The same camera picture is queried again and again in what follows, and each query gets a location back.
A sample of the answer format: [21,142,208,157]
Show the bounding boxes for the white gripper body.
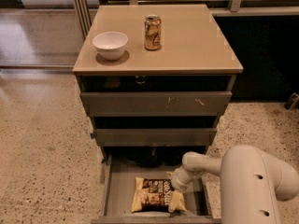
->
[171,166,203,192]

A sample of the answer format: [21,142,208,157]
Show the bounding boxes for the brown sea salt chip bag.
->
[131,177,175,213]

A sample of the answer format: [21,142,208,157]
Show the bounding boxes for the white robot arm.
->
[170,145,299,224]

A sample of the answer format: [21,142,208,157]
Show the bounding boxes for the grey open bottom drawer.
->
[91,152,221,224]

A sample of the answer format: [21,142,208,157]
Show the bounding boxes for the grey middle drawer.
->
[93,128,217,147]

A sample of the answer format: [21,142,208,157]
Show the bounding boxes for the grey top drawer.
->
[80,91,232,117]

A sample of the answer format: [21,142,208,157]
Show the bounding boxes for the dark object on floor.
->
[284,92,299,110]

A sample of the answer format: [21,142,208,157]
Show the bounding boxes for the white ceramic bowl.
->
[93,32,128,61]

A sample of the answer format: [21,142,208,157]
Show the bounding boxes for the gold soda can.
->
[144,14,161,50]

